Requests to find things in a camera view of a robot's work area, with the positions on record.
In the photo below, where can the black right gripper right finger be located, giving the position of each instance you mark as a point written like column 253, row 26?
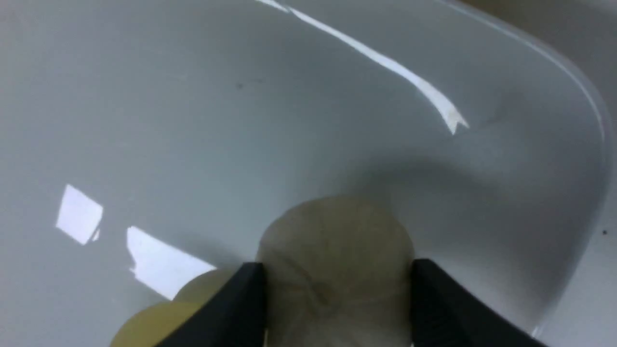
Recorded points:
column 445, row 314

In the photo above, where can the white steamed bun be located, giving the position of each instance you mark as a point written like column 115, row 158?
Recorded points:
column 338, row 275

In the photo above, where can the white rectangular plate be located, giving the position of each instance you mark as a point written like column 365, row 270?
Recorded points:
column 146, row 143

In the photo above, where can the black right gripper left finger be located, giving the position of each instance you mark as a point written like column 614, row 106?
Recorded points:
column 236, row 316

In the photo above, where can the yellow steamed bun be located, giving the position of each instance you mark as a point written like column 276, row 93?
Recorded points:
column 187, row 312

